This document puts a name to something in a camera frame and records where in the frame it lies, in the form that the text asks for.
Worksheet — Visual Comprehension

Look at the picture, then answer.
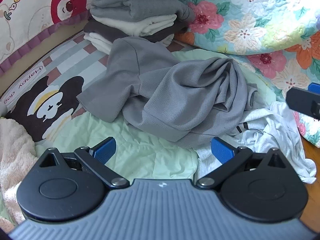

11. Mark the floral quilt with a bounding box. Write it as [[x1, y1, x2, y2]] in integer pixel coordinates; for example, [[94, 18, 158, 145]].
[[174, 0, 320, 148]]

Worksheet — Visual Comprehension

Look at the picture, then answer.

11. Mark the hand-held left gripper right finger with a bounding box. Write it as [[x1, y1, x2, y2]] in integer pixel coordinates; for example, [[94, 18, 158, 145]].
[[196, 137, 287, 189]]

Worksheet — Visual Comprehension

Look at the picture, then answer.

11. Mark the stack of folded clothes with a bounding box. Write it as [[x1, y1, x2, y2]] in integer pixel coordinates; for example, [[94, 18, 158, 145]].
[[83, 0, 197, 55]]

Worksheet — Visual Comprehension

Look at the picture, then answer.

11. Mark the white crumpled t-shirt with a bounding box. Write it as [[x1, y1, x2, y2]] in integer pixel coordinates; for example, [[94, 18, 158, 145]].
[[196, 101, 317, 184]]

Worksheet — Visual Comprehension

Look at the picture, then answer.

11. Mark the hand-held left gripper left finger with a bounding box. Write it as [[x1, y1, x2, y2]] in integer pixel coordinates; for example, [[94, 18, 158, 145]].
[[37, 137, 130, 189]]

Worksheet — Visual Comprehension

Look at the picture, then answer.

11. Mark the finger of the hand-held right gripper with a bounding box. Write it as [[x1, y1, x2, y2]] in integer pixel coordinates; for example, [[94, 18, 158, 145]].
[[286, 82, 320, 121]]

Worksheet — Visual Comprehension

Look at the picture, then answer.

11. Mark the grey waffle t-shirt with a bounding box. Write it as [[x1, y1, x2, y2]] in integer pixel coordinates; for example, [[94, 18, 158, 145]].
[[76, 36, 258, 148]]

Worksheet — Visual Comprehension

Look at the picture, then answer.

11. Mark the checked dog print blanket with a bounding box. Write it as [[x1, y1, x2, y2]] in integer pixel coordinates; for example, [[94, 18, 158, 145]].
[[0, 31, 175, 143]]

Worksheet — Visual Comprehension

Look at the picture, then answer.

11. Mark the light green quilt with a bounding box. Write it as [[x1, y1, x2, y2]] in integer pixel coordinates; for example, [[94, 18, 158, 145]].
[[35, 49, 285, 180]]

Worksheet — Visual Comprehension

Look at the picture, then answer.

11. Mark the cream fluffy blanket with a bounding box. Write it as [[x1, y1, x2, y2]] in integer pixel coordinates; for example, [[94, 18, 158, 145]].
[[0, 117, 38, 230]]

